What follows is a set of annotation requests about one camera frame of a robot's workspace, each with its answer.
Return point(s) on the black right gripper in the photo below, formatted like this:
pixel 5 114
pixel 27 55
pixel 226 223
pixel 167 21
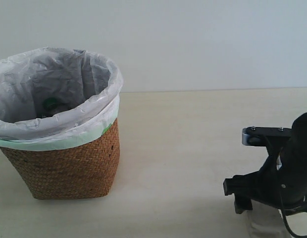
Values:
pixel 282 182

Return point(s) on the brown pulp cardboard tray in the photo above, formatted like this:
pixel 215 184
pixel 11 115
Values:
pixel 265 222

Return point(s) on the clear bottle green label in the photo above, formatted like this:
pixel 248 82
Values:
pixel 52 106

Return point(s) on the woven wicker trash basket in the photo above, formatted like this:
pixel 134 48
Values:
pixel 86 171

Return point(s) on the white plastic bin liner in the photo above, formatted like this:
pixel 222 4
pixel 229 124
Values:
pixel 90 83

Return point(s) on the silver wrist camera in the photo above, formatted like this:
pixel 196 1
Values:
pixel 265 136

